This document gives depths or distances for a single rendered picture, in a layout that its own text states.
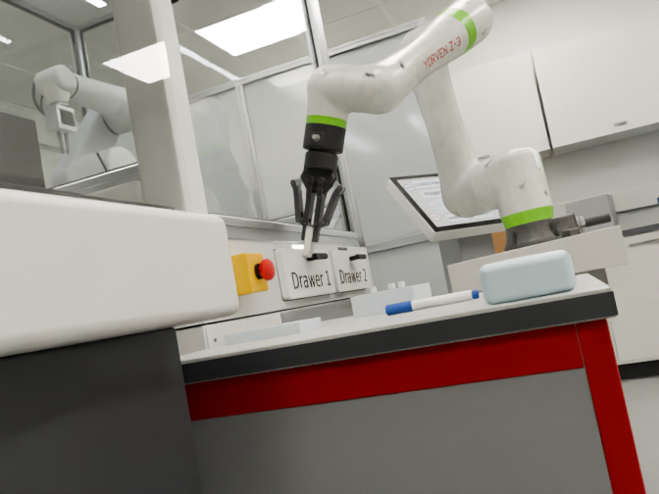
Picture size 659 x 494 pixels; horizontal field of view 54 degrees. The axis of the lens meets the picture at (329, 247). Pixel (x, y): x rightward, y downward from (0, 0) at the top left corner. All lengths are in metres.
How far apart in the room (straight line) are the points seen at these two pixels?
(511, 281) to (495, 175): 0.97
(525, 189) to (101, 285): 1.27
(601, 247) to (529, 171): 0.29
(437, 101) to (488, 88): 3.09
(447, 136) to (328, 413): 1.14
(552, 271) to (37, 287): 0.49
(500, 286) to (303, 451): 0.29
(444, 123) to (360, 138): 1.52
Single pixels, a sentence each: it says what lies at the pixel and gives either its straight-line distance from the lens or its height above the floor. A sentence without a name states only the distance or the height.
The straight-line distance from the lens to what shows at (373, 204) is 3.20.
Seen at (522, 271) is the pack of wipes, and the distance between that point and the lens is 0.71.
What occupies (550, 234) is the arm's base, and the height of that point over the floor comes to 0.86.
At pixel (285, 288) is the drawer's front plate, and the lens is 1.37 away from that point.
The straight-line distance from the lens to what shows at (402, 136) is 3.20.
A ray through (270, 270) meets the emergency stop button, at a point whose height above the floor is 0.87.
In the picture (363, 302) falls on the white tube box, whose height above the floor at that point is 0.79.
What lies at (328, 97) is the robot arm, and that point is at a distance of 1.44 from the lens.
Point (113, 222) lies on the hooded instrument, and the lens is 0.53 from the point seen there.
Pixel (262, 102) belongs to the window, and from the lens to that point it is 1.58.
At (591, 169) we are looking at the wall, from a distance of 5.08.
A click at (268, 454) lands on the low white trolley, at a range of 0.80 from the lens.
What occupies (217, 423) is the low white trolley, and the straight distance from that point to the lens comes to 0.82.
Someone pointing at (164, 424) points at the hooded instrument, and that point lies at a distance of 0.66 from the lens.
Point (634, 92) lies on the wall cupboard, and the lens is 4.82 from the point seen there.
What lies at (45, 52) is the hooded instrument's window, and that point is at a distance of 0.55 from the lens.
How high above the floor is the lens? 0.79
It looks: 5 degrees up
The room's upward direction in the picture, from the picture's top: 11 degrees counter-clockwise
